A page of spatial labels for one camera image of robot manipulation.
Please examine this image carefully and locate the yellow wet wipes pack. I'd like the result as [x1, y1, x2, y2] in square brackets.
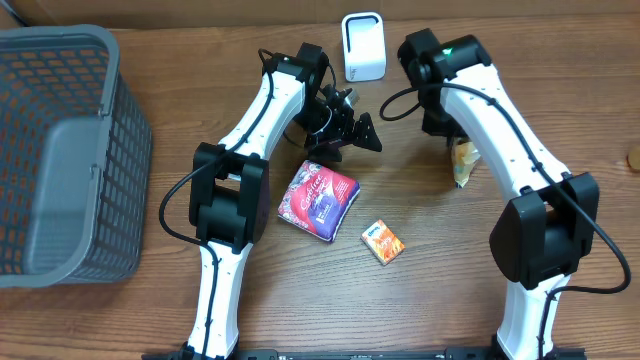
[450, 138, 481, 188]

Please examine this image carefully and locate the red Carefree pad pack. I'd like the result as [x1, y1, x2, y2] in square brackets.
[278, 160, 360, 243]

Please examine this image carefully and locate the Kleenex tissue pack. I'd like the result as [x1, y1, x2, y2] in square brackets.
[361, 219, 405, 266]

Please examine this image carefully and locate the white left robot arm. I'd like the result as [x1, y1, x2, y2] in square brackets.
[177, 43, 382, 359]

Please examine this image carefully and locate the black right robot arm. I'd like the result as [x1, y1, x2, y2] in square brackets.
[397, 29, 599, 359]

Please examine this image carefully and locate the white barcode scanner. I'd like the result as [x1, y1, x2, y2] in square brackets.
[341, 12, 387, 82]

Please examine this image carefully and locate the gold tube cap at edge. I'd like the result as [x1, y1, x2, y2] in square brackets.
[626, 146, 640, 172]

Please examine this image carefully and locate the grey plastic basket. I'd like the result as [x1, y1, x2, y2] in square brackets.
[1, 25, 152, 288]

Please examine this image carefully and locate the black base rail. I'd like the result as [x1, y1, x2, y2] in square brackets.
[140, 347, 587, 360]

